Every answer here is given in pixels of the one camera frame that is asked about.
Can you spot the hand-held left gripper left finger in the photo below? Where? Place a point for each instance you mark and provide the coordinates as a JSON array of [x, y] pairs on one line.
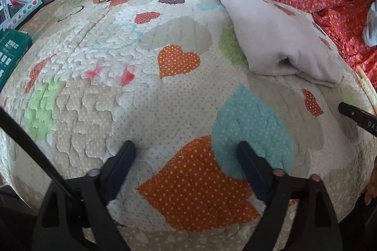
[[116, 174]]

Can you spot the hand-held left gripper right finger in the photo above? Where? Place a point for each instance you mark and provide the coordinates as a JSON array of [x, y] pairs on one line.
[[256, 174]]

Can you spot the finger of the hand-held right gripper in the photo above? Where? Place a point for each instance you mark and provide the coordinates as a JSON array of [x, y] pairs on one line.
[[358, 117]]

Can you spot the white embroidered zip sweater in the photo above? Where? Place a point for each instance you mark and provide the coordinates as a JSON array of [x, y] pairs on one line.
[[279, 33]]

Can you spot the person's right hand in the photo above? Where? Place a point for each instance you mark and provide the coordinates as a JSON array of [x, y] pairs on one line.
[[368, 196]]

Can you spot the heart patchwork quilt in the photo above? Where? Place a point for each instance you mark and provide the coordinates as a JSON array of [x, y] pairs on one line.
[[147, 92]]

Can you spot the light blue cloth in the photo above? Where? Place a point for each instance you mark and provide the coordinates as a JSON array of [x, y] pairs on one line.
[[371, 24]]

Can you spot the green cardboard box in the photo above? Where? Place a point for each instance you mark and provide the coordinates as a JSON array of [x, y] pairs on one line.
[[11, 53]]

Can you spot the blue strip with coloured shapes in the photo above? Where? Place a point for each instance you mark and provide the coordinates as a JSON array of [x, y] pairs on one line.
[[22, 13]]

